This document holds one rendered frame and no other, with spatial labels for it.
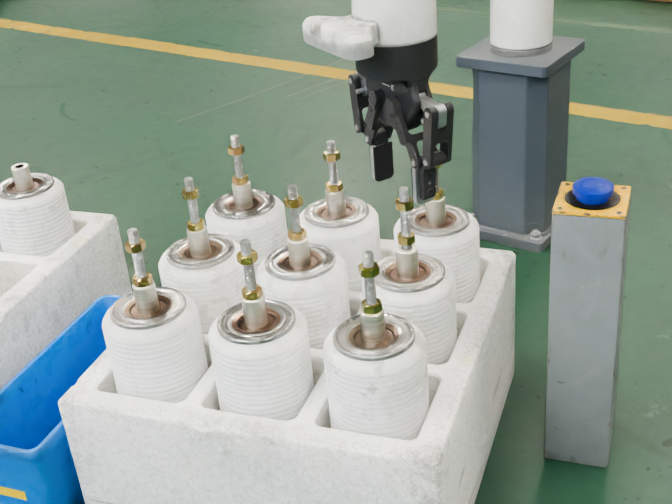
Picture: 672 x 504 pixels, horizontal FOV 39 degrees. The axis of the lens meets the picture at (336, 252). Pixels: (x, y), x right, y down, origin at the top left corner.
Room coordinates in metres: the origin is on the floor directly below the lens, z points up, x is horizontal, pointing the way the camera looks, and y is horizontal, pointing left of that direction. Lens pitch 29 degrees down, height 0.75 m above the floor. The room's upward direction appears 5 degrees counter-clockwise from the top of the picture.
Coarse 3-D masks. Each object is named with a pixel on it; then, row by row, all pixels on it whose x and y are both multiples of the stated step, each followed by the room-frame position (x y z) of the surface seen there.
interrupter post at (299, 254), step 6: (288, 240) 0.88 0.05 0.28; (306, 240) 0.88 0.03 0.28; (288, 246) 0.88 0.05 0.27; (294, 246) 0.88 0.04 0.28; (300, 246) 0.88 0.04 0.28; (306, 246) 0.88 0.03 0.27; (294, 252) 0.88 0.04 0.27; (300, 252) 0.88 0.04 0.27; (306, 252) 0.88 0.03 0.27; (294, 258) 0.88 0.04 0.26; (300, 258) 0.88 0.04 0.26; (306, 258) 0.88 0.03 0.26; (294, 264) 0.88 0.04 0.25; (300, 264) 0.88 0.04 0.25; (306, 264) 0.88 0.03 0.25
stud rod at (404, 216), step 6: (402, 186) 0.85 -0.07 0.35; (402, 192) 0.84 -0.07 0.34; (408, 192) 0.84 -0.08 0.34; (402, 198) 0.84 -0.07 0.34; (408, 198) 0.84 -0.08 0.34; (402, 216) 0.84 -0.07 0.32; (408, 216) 0.84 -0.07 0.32; (402, 222) 0.84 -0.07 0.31; (408, 222) 0.84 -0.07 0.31; (402, 228) 0.84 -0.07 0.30; (408, 228) 0.84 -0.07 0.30; (402, 234) 0.84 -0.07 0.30; (408, 234) 0.84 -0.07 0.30; (402, 246) 0.84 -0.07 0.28; (408, 246) 0.84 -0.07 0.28
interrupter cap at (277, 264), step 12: (276, 252) 0.91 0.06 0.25; (288, 252) 0.91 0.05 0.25; (312, 252) 0.90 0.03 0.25; (324, 252) 0.90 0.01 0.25; (276, 264) 0.88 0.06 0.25; (288, 264) 0.89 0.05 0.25; (312, 264) 0.88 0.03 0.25; (324, 264) 0.88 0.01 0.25; (276, 276) 0.86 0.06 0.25; (288, 276) 0.85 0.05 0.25; (300, 276) 0.85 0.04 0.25; (312, 276) 0.85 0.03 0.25
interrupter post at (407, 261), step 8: (400, 248) 0.84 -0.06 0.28; (416, 248) 0.84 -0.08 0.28; (400, 256) 0.84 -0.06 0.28; (408, 256) 0.83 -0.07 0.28; (416, 256) 0.84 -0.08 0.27; (400, 264) 0.84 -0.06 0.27; (408, 264) 0.83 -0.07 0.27; (416, 264) 0.84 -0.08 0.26; (400, 272) 0.84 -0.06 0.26; (408, 272) 0.83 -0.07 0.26; (416, 272) 0.84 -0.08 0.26
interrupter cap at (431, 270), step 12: (384, 264) 0.86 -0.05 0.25; (396, 264) 0.86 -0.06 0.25; (420, 264) 0.86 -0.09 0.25; (432, 264) 0.85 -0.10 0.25; (384, 276) 0.84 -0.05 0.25; (396, 276) 0.84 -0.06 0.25; (420, 276) 0.84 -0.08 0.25; (432, 276) 0.83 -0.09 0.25; (444, 276) 0.83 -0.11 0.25; (384, 288) 0.82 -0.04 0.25; (396, 288) 0.81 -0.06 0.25; (408, 288) 0.81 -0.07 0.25; (420, 288) 0.81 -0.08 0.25
